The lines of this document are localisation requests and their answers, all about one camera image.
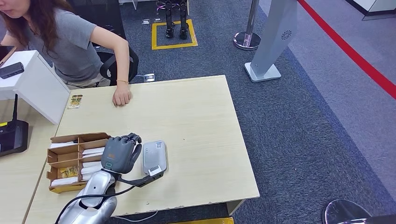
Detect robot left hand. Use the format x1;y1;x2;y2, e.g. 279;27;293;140
101;133;143;175

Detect person's left hand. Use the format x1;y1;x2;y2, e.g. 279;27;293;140
112;83;133;108

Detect grey card reader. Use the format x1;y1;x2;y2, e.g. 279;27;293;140
142;140;168;175

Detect gold printed key card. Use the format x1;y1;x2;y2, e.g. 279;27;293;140
67;94;84;110

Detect cardboard card organizer box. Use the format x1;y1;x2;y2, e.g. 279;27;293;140
46;132;112;194

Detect person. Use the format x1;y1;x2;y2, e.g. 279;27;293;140
0;0;134;108

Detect yellow floor tape square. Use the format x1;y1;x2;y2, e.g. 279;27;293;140
151;19;199;51

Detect black office chair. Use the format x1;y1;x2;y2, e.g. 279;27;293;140
66;0;140;86

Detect black humanoid robot legs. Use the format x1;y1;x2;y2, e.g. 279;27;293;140
156;0;190;41

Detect black router with antenna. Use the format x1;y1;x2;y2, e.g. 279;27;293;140
0;93;29;158

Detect yellow floor tape strip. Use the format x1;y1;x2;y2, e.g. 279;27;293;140
168;217;235;224

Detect small black device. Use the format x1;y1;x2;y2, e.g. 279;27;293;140
0;62;25;79

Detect tablet with brown edge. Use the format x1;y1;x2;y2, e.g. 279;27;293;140
0;45;18;68

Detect white table leg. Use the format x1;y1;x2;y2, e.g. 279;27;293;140
226;199;247;217

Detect chrome stanchion pole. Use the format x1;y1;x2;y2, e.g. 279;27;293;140
233;0;262;51

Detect grey kiosk stand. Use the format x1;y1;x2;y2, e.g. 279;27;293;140
244;0;298;84

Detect chrome round base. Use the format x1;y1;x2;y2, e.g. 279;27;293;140
322;199;372;224

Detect red floor tape line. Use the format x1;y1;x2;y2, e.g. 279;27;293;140
297;0;396;100

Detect white counter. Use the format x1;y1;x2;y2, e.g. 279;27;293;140
345;0;396;21

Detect black camera bracket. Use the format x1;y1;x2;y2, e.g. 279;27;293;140
117;171;164;188

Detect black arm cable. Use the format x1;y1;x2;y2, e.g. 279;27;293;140
54;185;137;224

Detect white cable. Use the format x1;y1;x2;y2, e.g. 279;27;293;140
113;210;158;224

